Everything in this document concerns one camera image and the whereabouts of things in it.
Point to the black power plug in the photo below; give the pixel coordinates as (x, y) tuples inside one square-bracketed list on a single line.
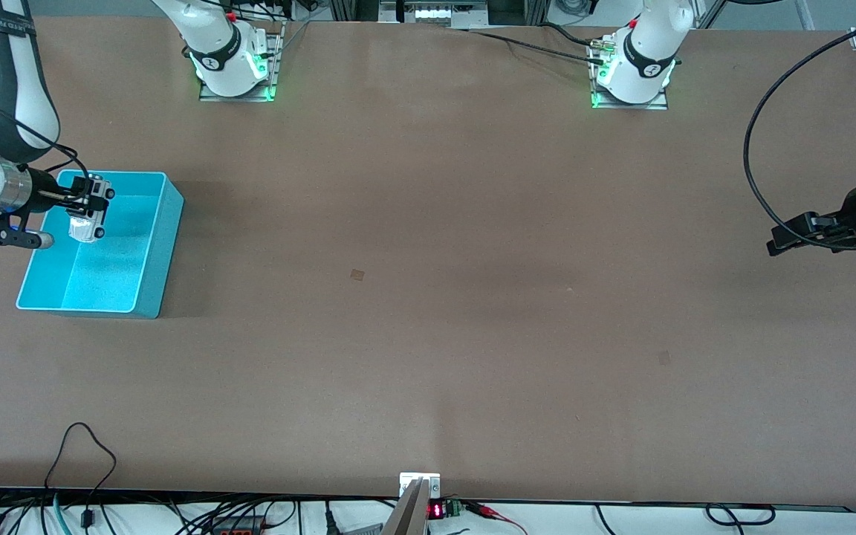
[(330, 520)]

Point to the red clip lead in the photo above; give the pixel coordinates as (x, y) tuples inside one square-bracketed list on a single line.
[(484, 510)]

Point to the teal plastic bin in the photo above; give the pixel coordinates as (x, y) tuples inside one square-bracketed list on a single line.
[(123, 282)]

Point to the grey metal camera post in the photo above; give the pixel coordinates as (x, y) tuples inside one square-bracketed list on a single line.
[(407, 516)]

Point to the white lit control box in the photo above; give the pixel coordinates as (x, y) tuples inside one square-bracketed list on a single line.
[(432, 13)]

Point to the white toy jeep black roof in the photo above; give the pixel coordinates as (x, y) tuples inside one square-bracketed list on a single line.
[(86, 227)]

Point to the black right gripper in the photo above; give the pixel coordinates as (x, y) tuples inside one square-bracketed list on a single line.
[(43, 186)]

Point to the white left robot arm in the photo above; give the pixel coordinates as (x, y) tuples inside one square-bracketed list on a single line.
[(643, 52)]

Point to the black power strip red switches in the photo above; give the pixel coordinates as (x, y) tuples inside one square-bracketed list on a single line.
[(235, 529)]

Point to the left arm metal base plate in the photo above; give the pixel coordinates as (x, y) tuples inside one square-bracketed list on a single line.
[(655, 104)]

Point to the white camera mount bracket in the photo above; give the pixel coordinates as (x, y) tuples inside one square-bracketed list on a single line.
[(409, 479)]

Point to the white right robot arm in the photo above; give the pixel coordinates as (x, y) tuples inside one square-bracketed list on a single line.
[(220, 59)]

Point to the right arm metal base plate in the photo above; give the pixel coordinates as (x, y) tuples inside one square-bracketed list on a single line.
[(209, 95)]

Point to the aluminium frame posts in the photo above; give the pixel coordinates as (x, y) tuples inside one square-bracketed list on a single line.
[(354, 9)]

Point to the red digit display module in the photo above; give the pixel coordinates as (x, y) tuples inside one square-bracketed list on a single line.
[(437, 510)]

